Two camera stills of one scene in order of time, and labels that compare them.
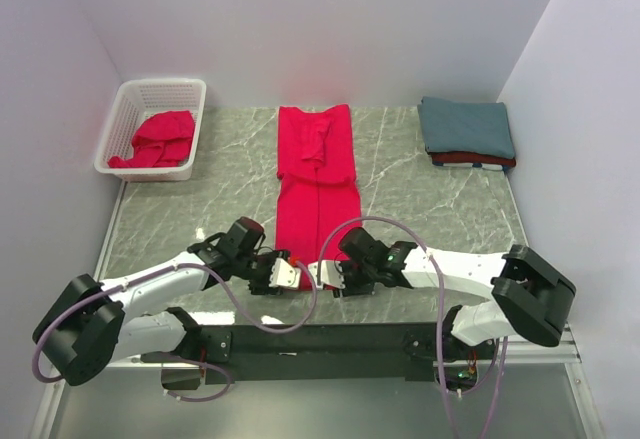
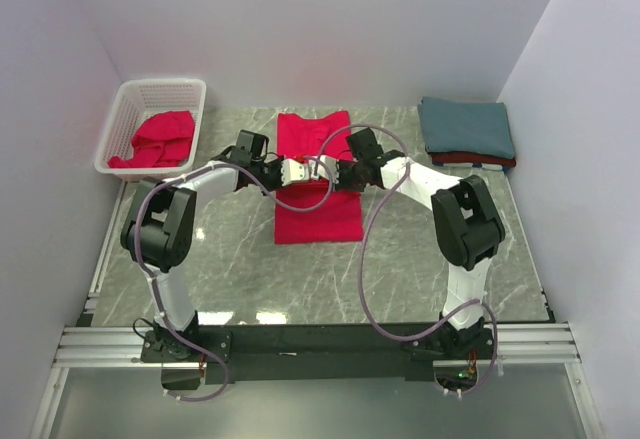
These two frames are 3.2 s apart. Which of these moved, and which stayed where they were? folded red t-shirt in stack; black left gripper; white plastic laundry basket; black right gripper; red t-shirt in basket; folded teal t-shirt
Moved: black left gripper; black right gripper
Stayed: folded teal t-shirt; red t-shirt in basket; folded red t-shirt in stack; white plastic laundry basket
